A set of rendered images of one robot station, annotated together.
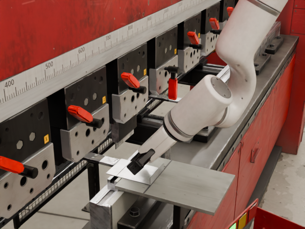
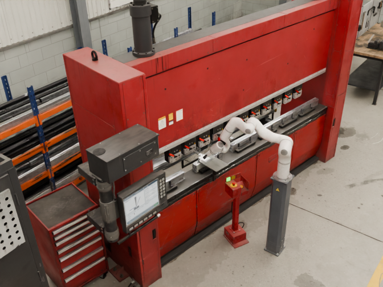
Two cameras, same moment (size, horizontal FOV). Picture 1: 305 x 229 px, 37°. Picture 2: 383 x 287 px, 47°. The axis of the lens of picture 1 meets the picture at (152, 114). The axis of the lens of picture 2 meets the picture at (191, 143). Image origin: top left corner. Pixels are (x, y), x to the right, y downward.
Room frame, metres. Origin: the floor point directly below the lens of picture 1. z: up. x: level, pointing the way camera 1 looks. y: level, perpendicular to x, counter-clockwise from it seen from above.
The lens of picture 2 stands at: (-2.59, -1.38, 3.65)
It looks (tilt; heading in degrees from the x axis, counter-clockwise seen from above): 32 degrees down; 24
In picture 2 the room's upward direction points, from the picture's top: 1 degrees counter-clockwise
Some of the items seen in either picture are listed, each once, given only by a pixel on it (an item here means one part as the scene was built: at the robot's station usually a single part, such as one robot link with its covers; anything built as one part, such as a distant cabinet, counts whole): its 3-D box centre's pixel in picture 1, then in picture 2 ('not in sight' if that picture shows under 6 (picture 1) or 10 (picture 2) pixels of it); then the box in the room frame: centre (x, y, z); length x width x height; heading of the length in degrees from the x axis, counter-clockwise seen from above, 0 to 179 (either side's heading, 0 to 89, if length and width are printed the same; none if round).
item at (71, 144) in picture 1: (72, 111); (187, 144); (0.86, 0.16, 1.26); 0.15 x 0.09 x 0.17; 155
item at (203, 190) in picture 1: (176, 181); (213, 163); (1.00, -0.06, 1.00); 0.26 x 0.18 x 0.01; 65
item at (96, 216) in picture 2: not in sight; (114, 212); (-0.23, 0.37, 1.18); 0.40 x 0.24 x 0.07; 155
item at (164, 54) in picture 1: (154, 58); (215, 130); (1.22, 0.00, 1.26); 0.15 x 0.09 x 0.17; 155
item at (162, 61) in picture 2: not in sight; (250, 30); (1.65, -0.21, 2.23); 3.00 x 0.10 x 0.14; 155
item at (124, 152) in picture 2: not in sight; (128, 187); (-0.27, 0.18, 1.53); 0.51 x 0.25 x 0.85; 160
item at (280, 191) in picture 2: not in sight; (278, 214); (1.02, -0.79, 0.50); 0.18 x 0.18 x 1.00; 76
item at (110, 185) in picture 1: (130, 167); not in sight; (1.09, 0.06, 0.99); 0.20 x 0.03 x 0.03; 155
